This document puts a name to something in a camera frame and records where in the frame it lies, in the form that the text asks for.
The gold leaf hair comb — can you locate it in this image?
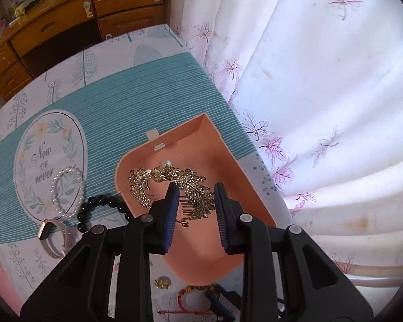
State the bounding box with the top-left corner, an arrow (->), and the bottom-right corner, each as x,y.
128,164 -> 215,228

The pink jewelry box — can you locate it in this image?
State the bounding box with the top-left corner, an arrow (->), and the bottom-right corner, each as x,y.
115,114 -> 275,286

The gold coin pendant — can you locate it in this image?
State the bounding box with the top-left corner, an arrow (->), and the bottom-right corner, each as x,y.
154,276 -> 172,289

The teal patterned bedsheet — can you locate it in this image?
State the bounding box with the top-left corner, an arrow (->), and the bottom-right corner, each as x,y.
0,25 -> 291,312

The white floral curtain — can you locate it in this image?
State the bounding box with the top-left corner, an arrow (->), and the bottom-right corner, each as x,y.
167,0 -> 403,287

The wooden dresser with drawers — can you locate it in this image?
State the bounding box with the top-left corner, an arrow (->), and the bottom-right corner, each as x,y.
0,0 -> 166,101

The red string bracelet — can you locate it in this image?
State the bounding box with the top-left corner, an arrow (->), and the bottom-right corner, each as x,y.
157,284 -> 223,316

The white pearl bracelet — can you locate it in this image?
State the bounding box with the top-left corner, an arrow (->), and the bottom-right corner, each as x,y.
51,167 -> 85,220

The black bead bracelet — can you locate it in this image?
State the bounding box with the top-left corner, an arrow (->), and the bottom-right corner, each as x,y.
76,193 -> 134,233

